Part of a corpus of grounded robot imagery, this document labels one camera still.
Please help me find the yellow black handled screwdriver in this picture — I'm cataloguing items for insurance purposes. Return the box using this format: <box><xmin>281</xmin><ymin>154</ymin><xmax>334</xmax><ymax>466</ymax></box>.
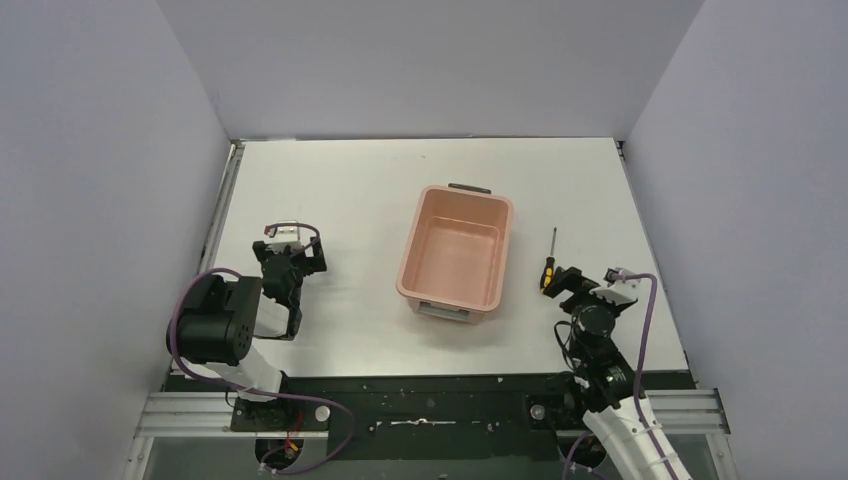
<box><xmin>539</xmin><ymin>227</ymin><xmax>558</xmax><ymax>292</ymax></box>

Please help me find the aluminium rail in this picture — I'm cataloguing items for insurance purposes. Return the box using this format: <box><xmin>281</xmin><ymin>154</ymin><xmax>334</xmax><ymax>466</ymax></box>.
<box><xmin>123</xmin><ymin>389</ymin><xmax>741</xmax><ymax>480</ymax></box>
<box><xmin>198</xmin><ymin>140</ymin><xmax>245</xmax><ymax>272</ymax></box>

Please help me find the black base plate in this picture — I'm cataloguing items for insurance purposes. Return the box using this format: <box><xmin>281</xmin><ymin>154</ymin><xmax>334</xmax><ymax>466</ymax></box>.
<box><xmin>163</xmin><ymin>372</ymin><xmax>586</xmax><ymax>470</ymax></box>

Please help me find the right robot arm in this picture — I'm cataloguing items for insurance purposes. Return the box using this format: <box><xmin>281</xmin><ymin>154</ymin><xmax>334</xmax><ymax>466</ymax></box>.
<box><xmin>540</xmin><ymin>266</ymin><xmax>691</xmax><ymax>479</ymax></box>

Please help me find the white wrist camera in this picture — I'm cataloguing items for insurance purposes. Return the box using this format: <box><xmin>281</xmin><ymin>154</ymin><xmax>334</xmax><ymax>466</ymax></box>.
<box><xmin>264</xmin><ymin>222</ymin><xmax>302</xmax><ymax>253</ymax></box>
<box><xmin>589</xmin><ymin>268</ymin><xmax>641</xmax><ymax>306</ymax></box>

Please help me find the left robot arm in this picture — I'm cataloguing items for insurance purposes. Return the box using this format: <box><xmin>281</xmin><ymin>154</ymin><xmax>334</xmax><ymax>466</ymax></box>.
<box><xmin>166</xmin><ymin>235</ymin><xmax>327</xmax><ymax>430</ymax></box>

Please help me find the aluminium front rail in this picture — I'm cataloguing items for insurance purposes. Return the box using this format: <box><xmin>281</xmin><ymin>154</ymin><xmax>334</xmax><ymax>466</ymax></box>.
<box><xmin>123</xmin><ymin>389</ymin><xmax>741</xmax><ymax>480</ymax></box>

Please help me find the left side aluminium rail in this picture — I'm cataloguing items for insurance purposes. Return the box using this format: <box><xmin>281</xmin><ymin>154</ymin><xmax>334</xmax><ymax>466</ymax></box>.
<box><xmin>198</xmin><ymin>140</ymin><xmax>245</xmax><ymax>272</ymax></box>

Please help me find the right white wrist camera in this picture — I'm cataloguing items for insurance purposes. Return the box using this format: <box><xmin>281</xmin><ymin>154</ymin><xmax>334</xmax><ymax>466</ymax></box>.
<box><xmin>589</xmin><ymin>268</ymin><xmax>641</xmax><ymax>306</ymax></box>

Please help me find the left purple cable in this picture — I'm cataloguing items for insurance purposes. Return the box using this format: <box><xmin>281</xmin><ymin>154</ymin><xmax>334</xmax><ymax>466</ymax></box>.
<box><xmin>169</xmin><ymin>267</ymin><xmax>356</xmax><ymax>477</ymax></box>

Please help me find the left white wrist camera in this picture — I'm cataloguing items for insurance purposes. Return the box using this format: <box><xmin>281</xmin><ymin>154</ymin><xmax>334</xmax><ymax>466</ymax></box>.
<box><xmin>264</xmin><ymin>222</ymin><xmax>302</xmax><ymax>253</ymax></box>

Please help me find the pink plastic bin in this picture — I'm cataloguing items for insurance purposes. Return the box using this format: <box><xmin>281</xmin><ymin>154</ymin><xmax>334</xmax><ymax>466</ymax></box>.
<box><xmin>396</xmin><ymin>183</ymin><xmax>514</xmax><ymax>324</ymax></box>

